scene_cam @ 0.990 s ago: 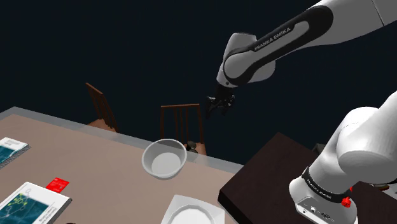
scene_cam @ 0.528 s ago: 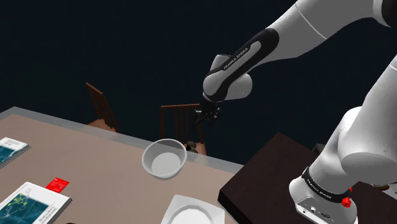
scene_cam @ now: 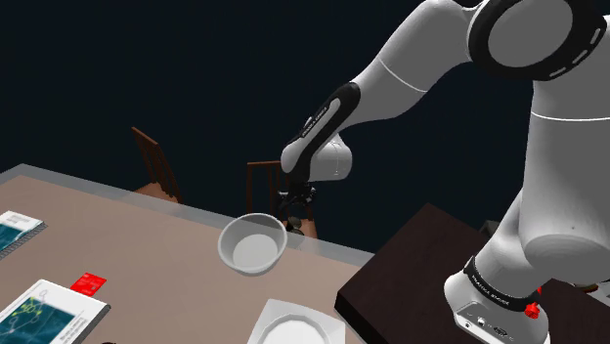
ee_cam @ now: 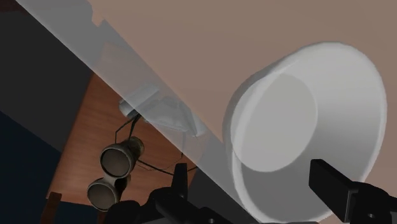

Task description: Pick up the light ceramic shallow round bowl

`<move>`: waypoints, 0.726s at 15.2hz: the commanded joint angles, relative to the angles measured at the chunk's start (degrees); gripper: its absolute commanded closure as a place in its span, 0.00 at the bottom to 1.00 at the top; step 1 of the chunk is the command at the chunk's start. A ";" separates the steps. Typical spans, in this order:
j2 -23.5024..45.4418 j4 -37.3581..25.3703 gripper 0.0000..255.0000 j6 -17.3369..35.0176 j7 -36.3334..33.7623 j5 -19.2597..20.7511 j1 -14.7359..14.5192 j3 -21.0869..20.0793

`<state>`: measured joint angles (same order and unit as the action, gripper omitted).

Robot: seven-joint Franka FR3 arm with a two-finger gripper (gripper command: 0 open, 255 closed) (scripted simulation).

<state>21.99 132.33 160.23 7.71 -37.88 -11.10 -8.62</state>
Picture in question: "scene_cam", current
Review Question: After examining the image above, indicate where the dark brown robot stand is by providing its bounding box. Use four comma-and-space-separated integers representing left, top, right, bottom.
334, 202, 610, 344

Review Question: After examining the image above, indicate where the blue book with grey edge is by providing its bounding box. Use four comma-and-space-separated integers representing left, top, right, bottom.
0, 209, 49, 261

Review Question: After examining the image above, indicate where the white bowl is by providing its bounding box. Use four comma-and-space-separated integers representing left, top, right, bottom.
217, 212, 289, 278

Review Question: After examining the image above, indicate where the red card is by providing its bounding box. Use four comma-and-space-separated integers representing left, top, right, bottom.
68, 271, 109, 298

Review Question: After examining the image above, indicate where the brown wooden chair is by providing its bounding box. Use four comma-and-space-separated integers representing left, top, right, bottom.
130, 125, 184, 205
244, 159, 320, 239

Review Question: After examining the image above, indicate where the white book with blue picture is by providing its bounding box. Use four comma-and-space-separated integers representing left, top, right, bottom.
0, 278, 112, 344

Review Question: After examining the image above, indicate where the white square plate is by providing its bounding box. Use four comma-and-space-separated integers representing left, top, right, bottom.
245, 297, 347, 344

